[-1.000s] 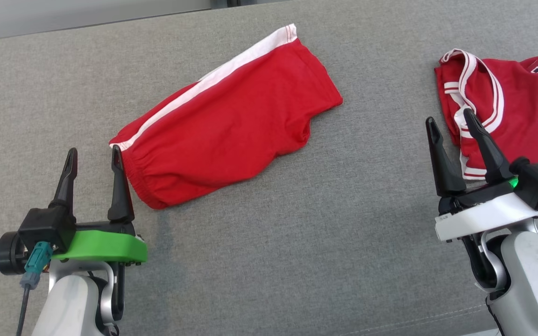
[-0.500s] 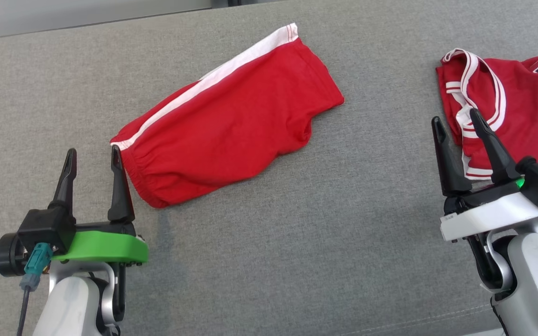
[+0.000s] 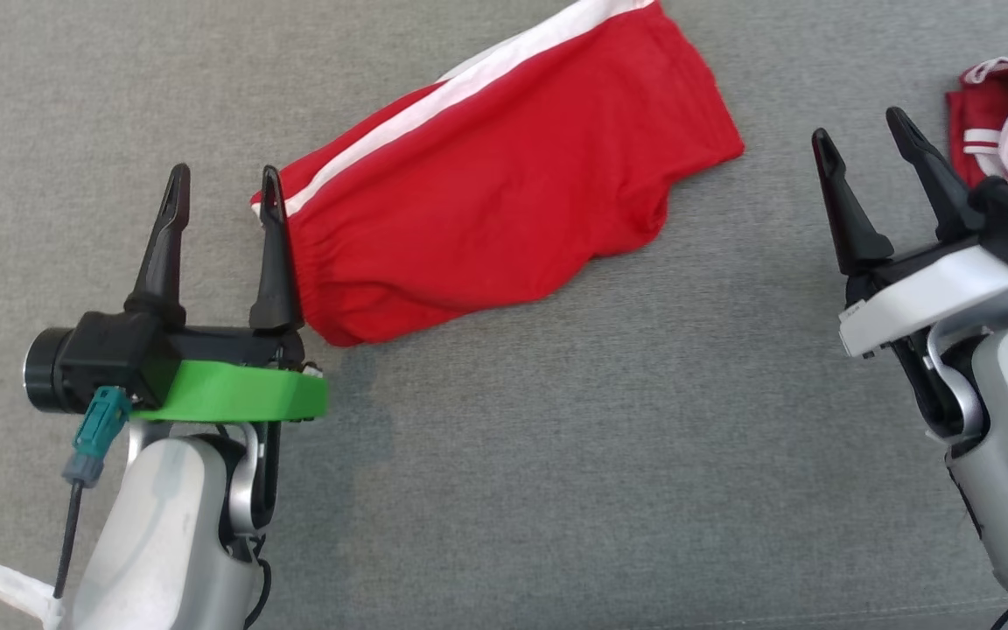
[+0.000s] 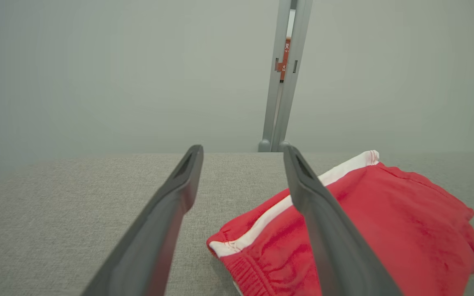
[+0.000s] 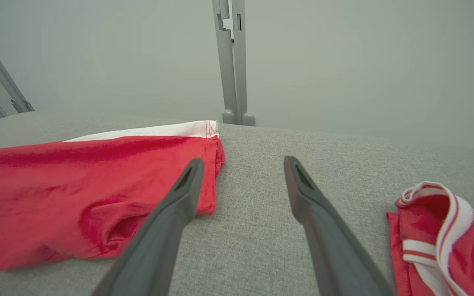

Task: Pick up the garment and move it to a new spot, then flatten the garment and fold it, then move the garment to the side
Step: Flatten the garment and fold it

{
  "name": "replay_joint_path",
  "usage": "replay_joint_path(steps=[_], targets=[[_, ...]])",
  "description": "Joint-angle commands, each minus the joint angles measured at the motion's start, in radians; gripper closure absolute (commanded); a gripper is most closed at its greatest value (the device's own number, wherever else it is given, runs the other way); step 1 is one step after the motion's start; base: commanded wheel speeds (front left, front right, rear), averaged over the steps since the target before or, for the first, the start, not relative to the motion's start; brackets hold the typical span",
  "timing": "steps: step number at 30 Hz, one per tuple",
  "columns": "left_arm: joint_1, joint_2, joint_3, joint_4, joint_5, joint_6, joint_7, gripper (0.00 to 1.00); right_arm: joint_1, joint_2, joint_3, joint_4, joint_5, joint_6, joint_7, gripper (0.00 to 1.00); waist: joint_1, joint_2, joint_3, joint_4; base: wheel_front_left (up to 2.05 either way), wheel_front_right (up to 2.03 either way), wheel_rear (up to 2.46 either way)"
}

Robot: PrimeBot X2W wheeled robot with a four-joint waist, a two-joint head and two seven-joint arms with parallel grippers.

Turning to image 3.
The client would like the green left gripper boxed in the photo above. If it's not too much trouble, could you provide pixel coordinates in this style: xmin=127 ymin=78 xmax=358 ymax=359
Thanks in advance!
xmin=123 ymin=163 xmax=330 ymax=424

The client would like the teal plug black cable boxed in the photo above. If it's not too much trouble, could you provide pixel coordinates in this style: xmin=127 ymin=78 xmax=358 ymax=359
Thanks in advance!
xmin=53 ymin=385 xmax=133 ymax=600

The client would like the red shorts white stripe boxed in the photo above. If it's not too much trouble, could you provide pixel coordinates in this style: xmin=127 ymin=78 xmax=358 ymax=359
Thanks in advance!
xmin=250 ymin=0 xmax=746 ymax=348

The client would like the red basketball jersey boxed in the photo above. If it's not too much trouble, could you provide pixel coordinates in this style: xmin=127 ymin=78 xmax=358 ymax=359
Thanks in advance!
xmin=946 ymin=57 xmax=1008 ymax=335

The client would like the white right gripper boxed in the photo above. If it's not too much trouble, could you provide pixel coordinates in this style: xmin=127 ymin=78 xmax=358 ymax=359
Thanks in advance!
xmin=811 ymin=107 xmax=1008 ymax=360

